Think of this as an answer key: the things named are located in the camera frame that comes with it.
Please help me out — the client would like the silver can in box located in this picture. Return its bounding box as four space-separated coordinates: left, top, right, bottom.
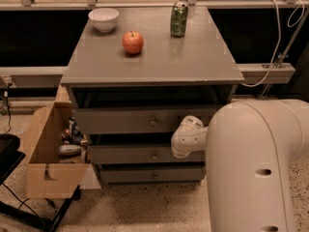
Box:
59 145 81 156

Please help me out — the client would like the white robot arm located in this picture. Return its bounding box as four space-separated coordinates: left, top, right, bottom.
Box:
171 100 309 232

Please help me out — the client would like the cardboard box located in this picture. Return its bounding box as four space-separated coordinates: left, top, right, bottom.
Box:
18 101 92 199

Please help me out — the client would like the grey drawer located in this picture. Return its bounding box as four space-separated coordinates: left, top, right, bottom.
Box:
72 106 217 134
89 145 205 164
100 166 206 184

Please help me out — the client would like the dark bottle in box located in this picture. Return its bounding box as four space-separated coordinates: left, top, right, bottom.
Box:
69 117 84 145

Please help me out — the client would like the red apple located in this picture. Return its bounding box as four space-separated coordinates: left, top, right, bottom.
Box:
122 31 144 54

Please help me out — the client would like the grey bottom drawer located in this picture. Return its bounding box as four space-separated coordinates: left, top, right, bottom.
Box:
100 166 206 184

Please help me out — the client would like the white ceramic bowl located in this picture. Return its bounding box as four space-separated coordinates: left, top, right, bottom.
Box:
88 8 119 33

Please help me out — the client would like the grey top drawer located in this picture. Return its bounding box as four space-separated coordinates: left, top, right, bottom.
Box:
72 106 217 134

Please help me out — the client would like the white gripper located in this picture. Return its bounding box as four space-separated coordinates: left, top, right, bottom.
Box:
171 115 208 159

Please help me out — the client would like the grey drawer cabinet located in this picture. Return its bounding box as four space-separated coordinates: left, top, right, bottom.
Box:
61 7 243 180

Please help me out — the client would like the green soda can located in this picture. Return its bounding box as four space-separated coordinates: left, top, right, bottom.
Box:
170 1 188 37

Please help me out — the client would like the black cable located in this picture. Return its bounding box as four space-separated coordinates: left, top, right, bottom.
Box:
2 82 14 135

